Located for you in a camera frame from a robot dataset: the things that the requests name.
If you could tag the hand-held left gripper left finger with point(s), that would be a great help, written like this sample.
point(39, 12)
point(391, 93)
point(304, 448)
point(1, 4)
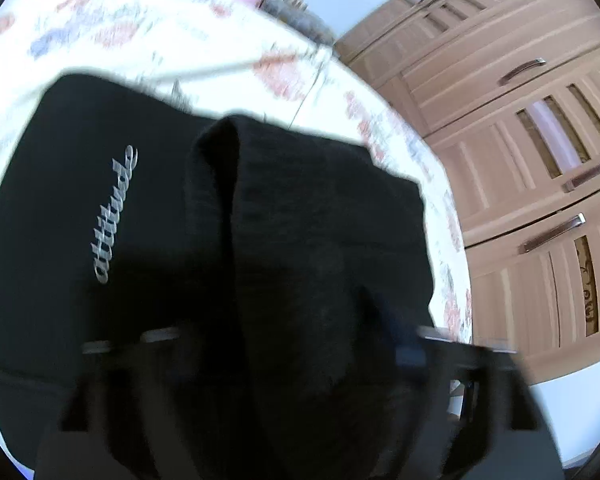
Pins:
point(145, 360)

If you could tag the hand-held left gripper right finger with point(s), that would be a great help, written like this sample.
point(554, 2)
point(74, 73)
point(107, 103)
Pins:
point(411, 356)

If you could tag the black pants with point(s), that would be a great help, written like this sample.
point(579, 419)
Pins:
point(280, 210)

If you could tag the beige wooden wardrobe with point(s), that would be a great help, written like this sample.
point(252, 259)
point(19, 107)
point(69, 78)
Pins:
point(480, 110)

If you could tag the floral bed sheet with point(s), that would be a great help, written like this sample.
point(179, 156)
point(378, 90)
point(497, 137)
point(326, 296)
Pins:
point(130, 25)

